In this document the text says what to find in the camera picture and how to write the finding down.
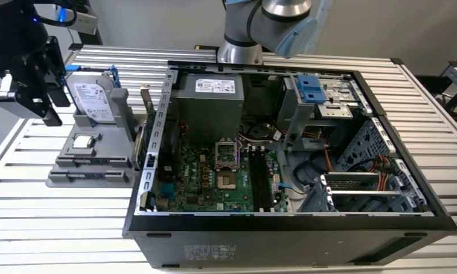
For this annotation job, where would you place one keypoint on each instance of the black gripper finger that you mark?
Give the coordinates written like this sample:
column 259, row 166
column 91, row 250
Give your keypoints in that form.
column 58, row 65
column 34, row 80

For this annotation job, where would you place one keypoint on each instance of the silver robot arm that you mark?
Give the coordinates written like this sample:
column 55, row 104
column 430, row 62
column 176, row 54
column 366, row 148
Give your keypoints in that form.
column 244, row 28

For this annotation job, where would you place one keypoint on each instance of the RAM slot with white latches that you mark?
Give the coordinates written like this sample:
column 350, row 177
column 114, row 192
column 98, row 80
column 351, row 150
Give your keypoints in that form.
column 268, row 179
column 258, row 179

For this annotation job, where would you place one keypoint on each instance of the black table corner cap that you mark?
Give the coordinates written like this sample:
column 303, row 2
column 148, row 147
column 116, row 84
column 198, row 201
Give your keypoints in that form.
column 76, row 46
column 398, row 61

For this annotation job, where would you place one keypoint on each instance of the hard disk in blue carrier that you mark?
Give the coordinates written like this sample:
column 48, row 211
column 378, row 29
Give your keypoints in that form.
column 91, row 100

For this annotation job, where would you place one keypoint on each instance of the silver CPU chip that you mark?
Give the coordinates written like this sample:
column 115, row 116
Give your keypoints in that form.
column 83, row 142

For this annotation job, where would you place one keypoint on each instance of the grey parts rack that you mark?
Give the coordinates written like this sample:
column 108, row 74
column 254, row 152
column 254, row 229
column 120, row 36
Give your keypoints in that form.
column 111, row 140

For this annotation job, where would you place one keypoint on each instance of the small black yellow connector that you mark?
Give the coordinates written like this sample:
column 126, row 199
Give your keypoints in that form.
column 206, row 47

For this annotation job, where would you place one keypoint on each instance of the grey power supply unit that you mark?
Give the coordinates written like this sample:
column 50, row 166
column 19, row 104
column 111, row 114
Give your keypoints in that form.
column 210, row 114

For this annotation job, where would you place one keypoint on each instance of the blue expansion slot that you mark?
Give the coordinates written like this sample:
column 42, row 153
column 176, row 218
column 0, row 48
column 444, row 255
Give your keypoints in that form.
column 167, row 191

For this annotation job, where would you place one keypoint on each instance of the metal locking lever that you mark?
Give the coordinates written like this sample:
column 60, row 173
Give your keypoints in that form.
column 239, row 157

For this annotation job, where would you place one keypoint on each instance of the black round cooling fan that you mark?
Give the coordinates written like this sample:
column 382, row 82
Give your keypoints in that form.
column 260, row 131

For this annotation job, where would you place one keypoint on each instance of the black square chipset chip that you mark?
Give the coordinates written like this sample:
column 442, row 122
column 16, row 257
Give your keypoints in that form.
column 192, row 200

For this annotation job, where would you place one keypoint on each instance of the CPU socket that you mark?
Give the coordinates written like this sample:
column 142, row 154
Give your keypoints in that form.
column 227, row 180

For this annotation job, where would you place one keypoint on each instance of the green motherboard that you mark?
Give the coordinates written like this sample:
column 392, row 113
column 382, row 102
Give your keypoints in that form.
column 236, row 197

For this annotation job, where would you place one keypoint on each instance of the blue plastic drive latch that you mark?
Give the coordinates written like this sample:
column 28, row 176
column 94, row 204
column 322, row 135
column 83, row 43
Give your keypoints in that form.
column 308, row 88

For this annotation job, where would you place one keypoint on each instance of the silver optical drive bay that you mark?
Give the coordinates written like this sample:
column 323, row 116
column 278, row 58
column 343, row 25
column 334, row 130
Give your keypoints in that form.
column 335, row 111

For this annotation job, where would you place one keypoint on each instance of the black open PC case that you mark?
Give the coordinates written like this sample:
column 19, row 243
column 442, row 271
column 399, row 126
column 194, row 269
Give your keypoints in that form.
column 290, row 248

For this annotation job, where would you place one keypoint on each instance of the silver disk bay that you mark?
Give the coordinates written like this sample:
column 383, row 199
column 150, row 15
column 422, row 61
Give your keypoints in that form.
column 362, row 192

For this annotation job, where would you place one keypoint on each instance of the black upright post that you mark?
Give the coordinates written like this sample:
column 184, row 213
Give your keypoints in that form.
column 94, row 39

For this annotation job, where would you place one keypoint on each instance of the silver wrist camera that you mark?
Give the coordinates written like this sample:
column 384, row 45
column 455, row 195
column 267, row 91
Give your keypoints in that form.
column 87, row 24

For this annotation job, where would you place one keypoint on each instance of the graphics card with metal bracket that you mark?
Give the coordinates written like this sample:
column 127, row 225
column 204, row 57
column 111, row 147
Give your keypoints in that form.
column 140, row 148

